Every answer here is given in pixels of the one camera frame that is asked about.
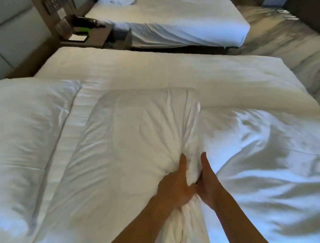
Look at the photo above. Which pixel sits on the person's left thumb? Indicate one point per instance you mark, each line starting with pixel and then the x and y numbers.
pixel 183 164

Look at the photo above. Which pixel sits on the white bed with duvet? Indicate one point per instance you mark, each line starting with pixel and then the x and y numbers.
pixel 225 105

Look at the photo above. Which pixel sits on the person's right hand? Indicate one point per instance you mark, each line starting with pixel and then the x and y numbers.
pixel 209 185

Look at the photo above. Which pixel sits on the person's left forearm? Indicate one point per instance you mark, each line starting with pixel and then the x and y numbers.
pixel 147 220

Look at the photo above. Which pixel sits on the white crumpled linen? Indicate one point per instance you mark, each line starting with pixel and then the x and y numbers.
pixel 120 2

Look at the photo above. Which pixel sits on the black telephone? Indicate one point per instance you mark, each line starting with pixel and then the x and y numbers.
pixel 86 23

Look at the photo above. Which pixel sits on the white bed with fitted sheet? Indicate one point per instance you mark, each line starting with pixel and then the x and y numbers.
pixel 175 22

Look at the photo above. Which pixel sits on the wall switch panel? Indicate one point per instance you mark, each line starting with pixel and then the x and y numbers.
pixel 57 7

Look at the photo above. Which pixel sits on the white notepad in black tray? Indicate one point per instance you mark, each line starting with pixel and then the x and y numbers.
pixel 77 38

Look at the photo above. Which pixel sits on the white plump pillow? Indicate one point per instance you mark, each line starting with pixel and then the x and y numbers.
pixel 30 150

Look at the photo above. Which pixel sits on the person's left hand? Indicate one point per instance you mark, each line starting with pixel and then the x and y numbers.
pixel 172 186

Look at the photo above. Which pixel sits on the person's right thumb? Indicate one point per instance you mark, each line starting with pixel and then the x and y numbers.
pixel 205 164

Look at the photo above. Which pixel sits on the wooden nightstand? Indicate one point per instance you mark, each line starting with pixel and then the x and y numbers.
pixel 85 37

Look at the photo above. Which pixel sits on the padded white headboard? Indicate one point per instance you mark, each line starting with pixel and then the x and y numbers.
pixel 20 32

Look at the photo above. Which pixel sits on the person's right forearm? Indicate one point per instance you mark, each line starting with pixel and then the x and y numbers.
pixel 236 220

